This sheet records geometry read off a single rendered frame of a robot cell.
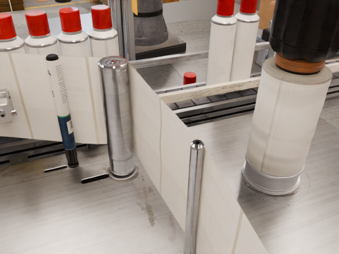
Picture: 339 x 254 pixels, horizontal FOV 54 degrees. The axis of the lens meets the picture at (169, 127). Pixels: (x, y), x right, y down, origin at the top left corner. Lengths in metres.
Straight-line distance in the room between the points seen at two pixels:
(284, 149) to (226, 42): 0.30
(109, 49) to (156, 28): 0.49
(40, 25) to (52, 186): 0.25
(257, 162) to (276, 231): 0.10
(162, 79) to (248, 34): 0.30
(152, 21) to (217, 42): 0.42
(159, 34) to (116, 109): 0.67
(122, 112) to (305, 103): 0.23
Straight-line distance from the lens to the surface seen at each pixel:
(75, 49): 0.60
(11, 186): 0.56
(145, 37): 1.07
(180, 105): 0.70
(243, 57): 0.73
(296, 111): 0.43
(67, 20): 0.59
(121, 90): 0.43
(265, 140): 0.47
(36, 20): 0.59
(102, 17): 0.60
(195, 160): 0.29
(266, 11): 1.28
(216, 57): 0.71
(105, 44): 0.60
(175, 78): 0.92
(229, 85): 0.72
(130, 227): 0.46
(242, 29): 0.71
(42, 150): 0.65
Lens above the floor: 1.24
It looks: 35 degrees down
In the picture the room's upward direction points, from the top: 1 degrees clockwise
